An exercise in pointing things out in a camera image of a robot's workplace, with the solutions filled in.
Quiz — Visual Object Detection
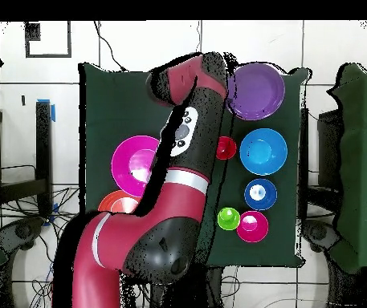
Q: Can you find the large pink bowl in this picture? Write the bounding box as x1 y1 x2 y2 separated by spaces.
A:
110 135 161 199

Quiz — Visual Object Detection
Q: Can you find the green cup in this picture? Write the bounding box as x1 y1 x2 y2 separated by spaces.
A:
217 206 242 231

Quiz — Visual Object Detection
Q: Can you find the purple bowl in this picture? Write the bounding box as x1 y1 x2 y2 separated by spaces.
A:
226 62 286 122

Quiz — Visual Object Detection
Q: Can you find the red cup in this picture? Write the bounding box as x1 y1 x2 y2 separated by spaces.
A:
215 136 238 160

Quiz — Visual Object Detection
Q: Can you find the small dark blue bowl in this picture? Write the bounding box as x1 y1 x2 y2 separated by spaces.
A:
243 178 279 212

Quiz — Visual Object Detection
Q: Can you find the large orange bowl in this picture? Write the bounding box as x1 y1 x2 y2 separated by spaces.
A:
97 189 142 214

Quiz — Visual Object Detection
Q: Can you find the large blue bowl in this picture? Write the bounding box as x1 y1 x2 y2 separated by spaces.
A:
239 128 289 176

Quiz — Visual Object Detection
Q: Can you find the small pink-red bowl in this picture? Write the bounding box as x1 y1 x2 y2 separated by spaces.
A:
236 210 270 244

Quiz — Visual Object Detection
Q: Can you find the dark green tablecloth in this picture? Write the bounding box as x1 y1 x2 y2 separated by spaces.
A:
78 62 312 269

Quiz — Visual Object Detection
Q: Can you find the black metal stand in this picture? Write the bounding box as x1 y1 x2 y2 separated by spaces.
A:
298 106 345 213
0 100 54 219

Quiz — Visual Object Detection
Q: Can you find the blue tape strip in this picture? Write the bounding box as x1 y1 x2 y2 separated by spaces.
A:
36 98 56 123

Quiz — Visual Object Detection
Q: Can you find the black floor stand base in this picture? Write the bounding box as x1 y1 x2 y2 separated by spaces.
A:
300 221 341 254
0 217 47 252

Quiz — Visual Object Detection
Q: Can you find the long black floor cable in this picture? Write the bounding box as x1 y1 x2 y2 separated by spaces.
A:
93 20 128 72

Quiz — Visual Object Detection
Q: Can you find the bundle of floor cables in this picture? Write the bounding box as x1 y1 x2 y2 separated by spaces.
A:
0 184 81 308

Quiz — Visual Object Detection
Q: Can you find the black square floor frame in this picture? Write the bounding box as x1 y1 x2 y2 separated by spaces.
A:
24 20 72 59

